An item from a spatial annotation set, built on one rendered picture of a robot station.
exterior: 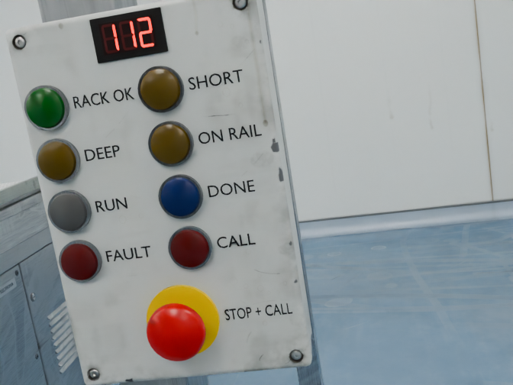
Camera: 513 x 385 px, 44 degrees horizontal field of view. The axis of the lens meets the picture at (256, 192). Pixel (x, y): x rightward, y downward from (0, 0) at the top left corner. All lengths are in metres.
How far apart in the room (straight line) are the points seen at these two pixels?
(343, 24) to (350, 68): 0.26
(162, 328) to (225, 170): 0.11
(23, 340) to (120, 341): 1.31
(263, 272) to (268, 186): 0.06
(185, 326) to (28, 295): 1.41
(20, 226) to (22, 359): 0.34
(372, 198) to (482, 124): 0.77
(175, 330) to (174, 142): 0.12
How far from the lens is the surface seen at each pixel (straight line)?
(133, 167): 0.43
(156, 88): 0.42
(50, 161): 0.45
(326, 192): 3.91
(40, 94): 0.44
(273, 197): 0.42
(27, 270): 1.82
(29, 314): 1.82
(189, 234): 0.43
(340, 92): 3.82
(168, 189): 0.42
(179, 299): 0.45
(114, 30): 0.43
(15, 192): 1.71
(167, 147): 0.42
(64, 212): 0.45
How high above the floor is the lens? 1.05
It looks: 11 degrees down
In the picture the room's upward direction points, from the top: 9 degrees counter-clockwise
